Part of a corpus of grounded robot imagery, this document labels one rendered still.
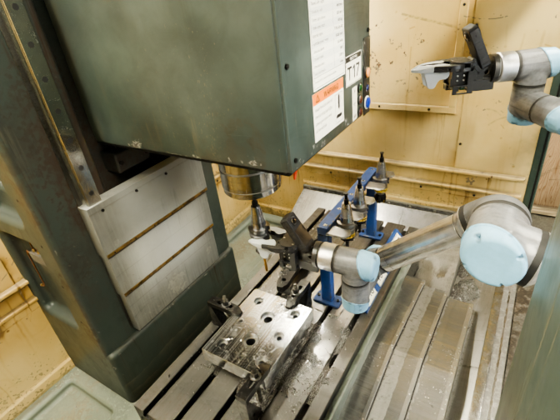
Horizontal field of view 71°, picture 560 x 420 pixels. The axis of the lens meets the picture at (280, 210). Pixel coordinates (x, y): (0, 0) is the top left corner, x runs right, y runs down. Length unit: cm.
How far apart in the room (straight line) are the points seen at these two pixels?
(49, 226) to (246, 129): 67
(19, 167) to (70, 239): 25
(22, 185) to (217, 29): 67
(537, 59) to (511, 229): 52
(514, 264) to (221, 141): 62
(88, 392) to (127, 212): 81
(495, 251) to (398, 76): 117
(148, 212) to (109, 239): 16
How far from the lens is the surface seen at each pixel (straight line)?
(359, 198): 134
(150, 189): 136
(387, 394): 143
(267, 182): 97
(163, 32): 89
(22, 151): 119
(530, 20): 175
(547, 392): 34
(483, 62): 118
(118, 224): 131
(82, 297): 138
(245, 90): 79
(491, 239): 82
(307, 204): 220
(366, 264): 99
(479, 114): 183
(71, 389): 194
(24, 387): 189
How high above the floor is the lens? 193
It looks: 31 degrees down
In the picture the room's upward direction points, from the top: 7 degrees counter-clockwise
